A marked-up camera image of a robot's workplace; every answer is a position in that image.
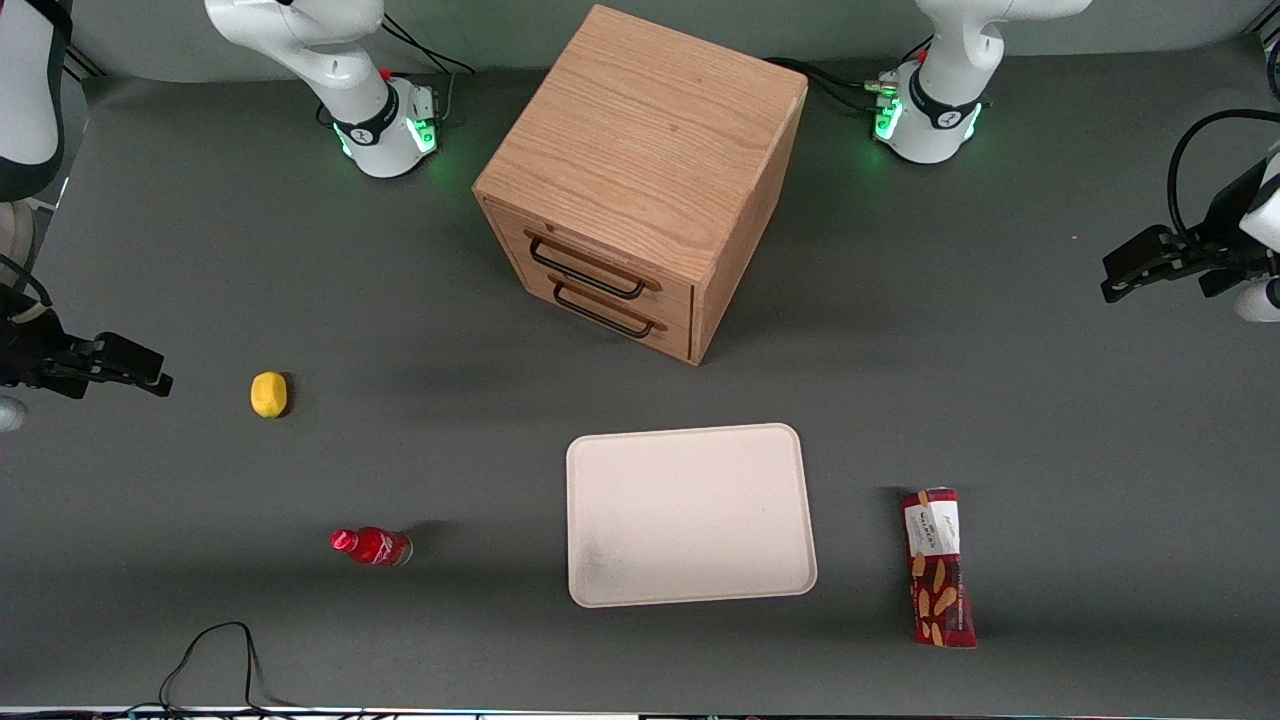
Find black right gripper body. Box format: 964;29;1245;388
0;288;97;400

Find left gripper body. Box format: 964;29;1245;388
1172;158;1280;299

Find red cookie box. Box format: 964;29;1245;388
902;487;979;650

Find cream rectangular tray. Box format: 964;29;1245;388
566;423;819;609

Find yellow lemon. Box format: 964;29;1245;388
250;371;289;419

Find red plastic bottle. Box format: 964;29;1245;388
330;526;414;569

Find wooden two-drawer cabinet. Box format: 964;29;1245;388
472;4;809;367

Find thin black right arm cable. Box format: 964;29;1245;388
0;254;53;309

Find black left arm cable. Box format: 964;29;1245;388
1167;108;1280;251

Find black looped table cable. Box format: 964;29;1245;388
128;621;336;717

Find black left base cables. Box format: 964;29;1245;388
765;35;936;116

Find black base cables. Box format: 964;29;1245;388
380;14;477;127
765;35;936;116

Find black right base cables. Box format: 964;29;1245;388
380;14;477;127

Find black metal drawer handle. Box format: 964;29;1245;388
525;233;649;301
550;280;658;340

